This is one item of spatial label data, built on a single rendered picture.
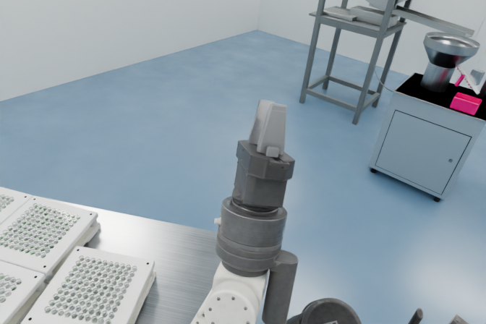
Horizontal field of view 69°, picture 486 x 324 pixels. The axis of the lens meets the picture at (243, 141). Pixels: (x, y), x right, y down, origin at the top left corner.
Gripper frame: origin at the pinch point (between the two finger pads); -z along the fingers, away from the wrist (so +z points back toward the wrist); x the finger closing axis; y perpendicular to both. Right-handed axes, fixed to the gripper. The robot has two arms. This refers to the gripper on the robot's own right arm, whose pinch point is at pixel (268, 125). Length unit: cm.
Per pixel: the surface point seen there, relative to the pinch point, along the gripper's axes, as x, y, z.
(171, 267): -59, 7, 55
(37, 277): -51, 42, 55
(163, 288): -52, 8, 58
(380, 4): -265, -158, -92
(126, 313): -39, 17, 56
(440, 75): -190, -176, -32
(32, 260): -56, 46, 53
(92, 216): -71, 34, 45
